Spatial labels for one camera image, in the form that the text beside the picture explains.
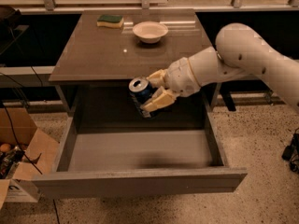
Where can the green yellow sponge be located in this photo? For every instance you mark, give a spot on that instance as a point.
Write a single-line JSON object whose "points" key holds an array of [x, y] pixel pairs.
{"points": [[110, 21]]}

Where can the blue pepsi can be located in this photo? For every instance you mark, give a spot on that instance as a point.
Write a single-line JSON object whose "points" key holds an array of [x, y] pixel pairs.
{"points": [[141, 90]]}

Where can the black power adapter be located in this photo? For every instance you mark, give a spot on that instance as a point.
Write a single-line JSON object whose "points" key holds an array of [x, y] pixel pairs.
{"points": [[291, 153]]}

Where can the dark device on left shelf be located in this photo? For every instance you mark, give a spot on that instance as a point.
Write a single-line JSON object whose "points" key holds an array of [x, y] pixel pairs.
{"points": [[9, 17]]}

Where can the white ceramic bowl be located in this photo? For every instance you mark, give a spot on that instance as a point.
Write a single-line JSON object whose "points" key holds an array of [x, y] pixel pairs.
{"points": [[150, 32]]}

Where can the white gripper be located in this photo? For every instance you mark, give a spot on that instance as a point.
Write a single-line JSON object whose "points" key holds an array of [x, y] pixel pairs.
{"points": [[179, 76]]}

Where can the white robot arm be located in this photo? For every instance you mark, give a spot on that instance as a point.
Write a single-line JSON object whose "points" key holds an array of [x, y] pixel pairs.
{"points": [[238, 51]]}

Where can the orange fruit in box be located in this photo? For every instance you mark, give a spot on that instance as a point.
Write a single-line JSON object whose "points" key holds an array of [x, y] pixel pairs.
{"points": [[5, 147]]}

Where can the cardboard box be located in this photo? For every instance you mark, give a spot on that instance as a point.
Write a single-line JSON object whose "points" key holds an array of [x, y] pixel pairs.
{"points": [[32, 155]]}

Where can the open grey top drawer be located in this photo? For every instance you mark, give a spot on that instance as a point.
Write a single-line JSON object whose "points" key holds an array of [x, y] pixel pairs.
{"points": [[109, 150]]}

